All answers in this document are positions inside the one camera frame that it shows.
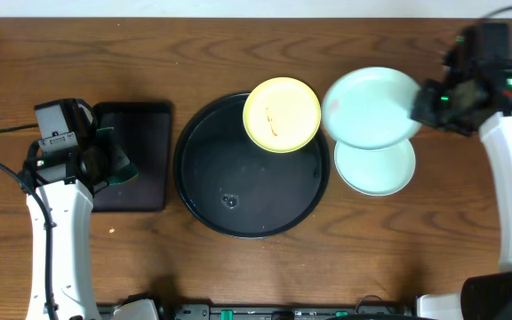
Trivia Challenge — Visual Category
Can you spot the green yellow sponge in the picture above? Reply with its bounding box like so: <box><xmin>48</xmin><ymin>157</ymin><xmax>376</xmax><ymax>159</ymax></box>
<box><xmin>95</xmin><ymin>127</ymin><xmax>139</xmax><ymax>185</ymax></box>

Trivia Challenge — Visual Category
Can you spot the light green plate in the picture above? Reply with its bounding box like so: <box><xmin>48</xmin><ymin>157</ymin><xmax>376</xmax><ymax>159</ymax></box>
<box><xmin>322</xmin><ymin>67</ymin><xmax>421</xmax><ymax>150</ymax></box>
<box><xmin>334</xmin><ymin>140</ymin><xmax>416</xmax><ymax>196</ymax></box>

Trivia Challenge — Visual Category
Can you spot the yellow plate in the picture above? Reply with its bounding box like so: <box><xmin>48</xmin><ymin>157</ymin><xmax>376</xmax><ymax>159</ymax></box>
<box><xmin>243</xmin><ymin>77</ymin><xmax>321</xmax><ymax>153</ymax></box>

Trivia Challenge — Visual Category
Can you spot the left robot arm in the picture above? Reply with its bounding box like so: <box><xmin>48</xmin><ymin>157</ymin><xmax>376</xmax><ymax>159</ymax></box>
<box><xmin>20</xmin><ymin>99</ymin><xmax>138</xmax><ymax>319</ymax></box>

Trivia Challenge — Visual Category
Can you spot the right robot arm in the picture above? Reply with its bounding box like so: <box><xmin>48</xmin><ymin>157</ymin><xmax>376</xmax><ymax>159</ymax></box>
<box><xmin>411</xmin><ymin>22</ymin><xmax>512</xmax><ymax>320</ymax></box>

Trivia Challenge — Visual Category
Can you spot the rectangular black tray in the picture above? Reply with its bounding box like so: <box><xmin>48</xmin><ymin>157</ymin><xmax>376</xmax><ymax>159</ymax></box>
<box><xmin>93</xmin><ymin>100</ymin><xmax>172</xmax><ymax>212</ymax></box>

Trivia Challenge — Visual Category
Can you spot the round black tray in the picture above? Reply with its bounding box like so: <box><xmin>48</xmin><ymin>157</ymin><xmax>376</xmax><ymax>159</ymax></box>
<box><xmin>173</xmin><ymin>92</ymin><xmax>330</xmax><ymax>238</ymax></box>

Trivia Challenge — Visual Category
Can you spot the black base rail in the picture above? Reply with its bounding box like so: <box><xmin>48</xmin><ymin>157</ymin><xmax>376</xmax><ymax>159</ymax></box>
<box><xmin>98</xmin><ymin>293</ymin><xmax>417</xmax><ymax>320</ymax></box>

